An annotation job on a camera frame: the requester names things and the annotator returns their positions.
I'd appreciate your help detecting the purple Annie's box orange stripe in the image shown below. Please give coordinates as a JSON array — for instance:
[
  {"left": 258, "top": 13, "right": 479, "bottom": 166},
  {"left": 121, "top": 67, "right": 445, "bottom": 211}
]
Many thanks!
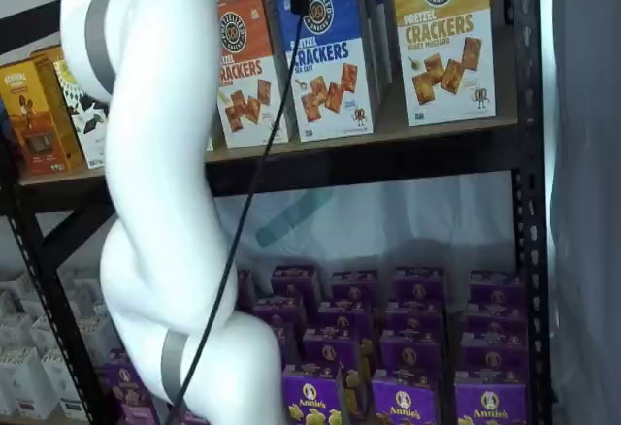
[{"left": 282, "top": 365, "right": 351, "bottom": 425}]

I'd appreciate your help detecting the gold pretzel crackers box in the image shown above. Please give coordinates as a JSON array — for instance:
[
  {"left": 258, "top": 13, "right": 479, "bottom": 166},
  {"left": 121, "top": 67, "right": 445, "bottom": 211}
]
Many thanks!
[{"left": 389, "top": 0, "right": 498, "bottom": 128}]

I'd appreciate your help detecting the purple Annie's snack box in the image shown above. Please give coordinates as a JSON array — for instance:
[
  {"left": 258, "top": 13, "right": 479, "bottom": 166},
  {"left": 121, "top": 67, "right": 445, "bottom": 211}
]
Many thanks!
[
  {"left": 394, "top": 265, "right": 446, "bottom": 304},
  {"left": 270, "top": 263, "right": 322, "bottom": 301},
  {"left": 250, "top": 295, "right": 308, "bottom": 340},
  {"left": 331, "top": 268, "right": 380, "bottom": 304},
  {"left": 384, "top": 300, "right": 446, "bottom": 335},
  {"left": 316, "top": 300, "right": 374, "bottom": 335},
  {"left": 462, "top": 300, "right": 529, "bottom": 338},
  {"left": 469, "top": 268, "right": 526, "bottom": 304},
  {"left": 302, "top": 326, "right": 364, "bottom": 374},
  {"left": 459, "top": 331, "right": 529, "bottom": 386},
  {"left": 379, "top": 329, "right": 446, "bottom": 383},
  {"left": 100, "top": 346, "right": 162, "bottom": 425}
]

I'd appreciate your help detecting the black metal shelf rack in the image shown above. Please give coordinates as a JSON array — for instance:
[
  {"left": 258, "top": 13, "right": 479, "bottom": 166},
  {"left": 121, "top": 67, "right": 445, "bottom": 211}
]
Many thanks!
[{"left": 0, "top": 0, "right": 557, "bottom": 425}]

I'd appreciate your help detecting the purple Annie's box brown stripe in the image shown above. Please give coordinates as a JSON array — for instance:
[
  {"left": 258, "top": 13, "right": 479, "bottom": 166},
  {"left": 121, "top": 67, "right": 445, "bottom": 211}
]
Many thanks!
[{"left": 370, "top": 377, "right": 441, "bottom": 425}]

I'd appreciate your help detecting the white curtain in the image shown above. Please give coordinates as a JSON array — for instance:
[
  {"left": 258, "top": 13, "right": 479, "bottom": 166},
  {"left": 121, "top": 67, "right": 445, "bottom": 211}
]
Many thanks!
[{"left": 537, "top": 0, "right": 621, "bottom": 425}]

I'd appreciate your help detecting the teal tape strip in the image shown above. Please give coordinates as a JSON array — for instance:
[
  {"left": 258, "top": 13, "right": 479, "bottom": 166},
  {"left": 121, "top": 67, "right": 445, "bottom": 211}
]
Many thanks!
[{"left": 253, "top": 186, "right": 337, "bottom": 247}]

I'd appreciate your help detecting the purple Annie's box teal stripe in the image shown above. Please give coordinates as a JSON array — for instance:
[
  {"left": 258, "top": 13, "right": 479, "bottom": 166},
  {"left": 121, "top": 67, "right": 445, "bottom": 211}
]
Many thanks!
[{"left": 454, "top": 379, "right": 529, "bottom": 425}]

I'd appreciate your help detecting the blue white pretzel crackers box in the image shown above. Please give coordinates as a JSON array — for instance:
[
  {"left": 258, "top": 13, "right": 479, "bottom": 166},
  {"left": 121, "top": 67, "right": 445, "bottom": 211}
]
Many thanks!
[{"left": 274, "top": 0, "right": 376, "bottom": 144}]

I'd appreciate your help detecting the orange brown snack box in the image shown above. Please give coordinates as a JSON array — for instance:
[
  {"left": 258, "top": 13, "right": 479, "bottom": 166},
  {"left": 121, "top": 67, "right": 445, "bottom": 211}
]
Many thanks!
[{"left": 0, "top": 59, "right": 75, "bottom": 177}]

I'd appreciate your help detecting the white box black green pattern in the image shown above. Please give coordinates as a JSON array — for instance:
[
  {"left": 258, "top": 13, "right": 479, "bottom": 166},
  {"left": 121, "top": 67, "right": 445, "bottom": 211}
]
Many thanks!
[{"left": 51, "top": 57, "right": 114, "bottom": 170}]

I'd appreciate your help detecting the translucent white plastic sheet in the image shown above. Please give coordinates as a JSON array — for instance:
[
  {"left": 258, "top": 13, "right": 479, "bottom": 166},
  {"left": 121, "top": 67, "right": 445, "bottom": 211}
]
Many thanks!
[{"left": 212, "top": 169, "right": 518, "bottom": 301}]

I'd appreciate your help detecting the white carton box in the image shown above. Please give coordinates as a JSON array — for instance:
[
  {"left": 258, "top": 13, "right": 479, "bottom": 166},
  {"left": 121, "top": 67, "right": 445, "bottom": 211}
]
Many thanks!
[
  {"left": 76, "top": 316, "right": 117, "bottom": 354},
  {"left": 0, "top": 311, "right": 36, "bottom": 349},
  {"left": 28, "top": 314, "right": 66, "bottom": 349},
  {"left": 0, "top": 345, "right": 49, "bottom": 420},
  {"left": 40, "top": 345, "right": 87, "bottom": 420}
]

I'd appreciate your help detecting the yellow snack box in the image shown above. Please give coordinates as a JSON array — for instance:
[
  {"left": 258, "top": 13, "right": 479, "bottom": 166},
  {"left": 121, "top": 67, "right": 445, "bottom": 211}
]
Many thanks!
[{"left": 29, "top": 45, "right": 87, "bottom": 170}]

